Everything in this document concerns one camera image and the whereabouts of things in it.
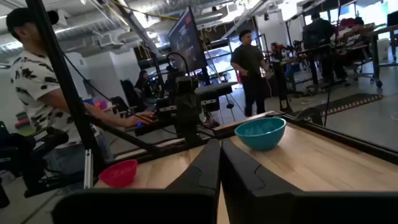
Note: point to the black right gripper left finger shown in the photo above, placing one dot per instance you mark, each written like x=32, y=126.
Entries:
x=192, y=199

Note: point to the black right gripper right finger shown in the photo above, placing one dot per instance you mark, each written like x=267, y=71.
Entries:
x=255, y=199

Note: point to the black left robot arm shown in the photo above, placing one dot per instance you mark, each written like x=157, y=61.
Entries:
x=186, y=112

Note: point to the teal plastic bowl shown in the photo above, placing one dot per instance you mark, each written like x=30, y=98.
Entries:
x=259, y=137

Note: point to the red plastic bowl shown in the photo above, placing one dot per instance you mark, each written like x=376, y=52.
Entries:
x=118, y=175

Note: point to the person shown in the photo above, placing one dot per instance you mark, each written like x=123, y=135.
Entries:
x=357, y=34
x=34, y=81
x=276, y=59
x=250, y=62
x=143, y=85
x=318, y=34

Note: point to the black striped floor mat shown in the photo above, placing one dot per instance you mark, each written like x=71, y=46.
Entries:
x=351, y=102

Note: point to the black computer monitor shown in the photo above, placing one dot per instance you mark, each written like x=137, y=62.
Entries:
x=186, y=40

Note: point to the black equipment stand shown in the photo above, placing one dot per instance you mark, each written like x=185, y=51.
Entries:
x=28, y=155

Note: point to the black diagonal frame brace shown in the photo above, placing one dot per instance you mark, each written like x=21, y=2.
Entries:
x=124, y=134

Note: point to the aluminium profile post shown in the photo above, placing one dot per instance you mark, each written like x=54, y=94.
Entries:
x=88, y=169

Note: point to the black frame post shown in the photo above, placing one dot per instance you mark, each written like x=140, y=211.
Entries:
x=59, y=62

